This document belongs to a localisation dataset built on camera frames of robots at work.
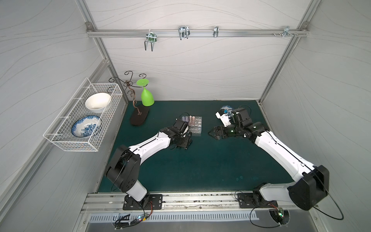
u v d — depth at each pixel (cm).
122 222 69
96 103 77
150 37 78
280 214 72
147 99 92
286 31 77
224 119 71
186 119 99
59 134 56
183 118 99
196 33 78
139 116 111
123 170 44
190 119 97
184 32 76
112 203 75
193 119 98
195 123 101
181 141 77
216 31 78
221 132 68
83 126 64
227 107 111
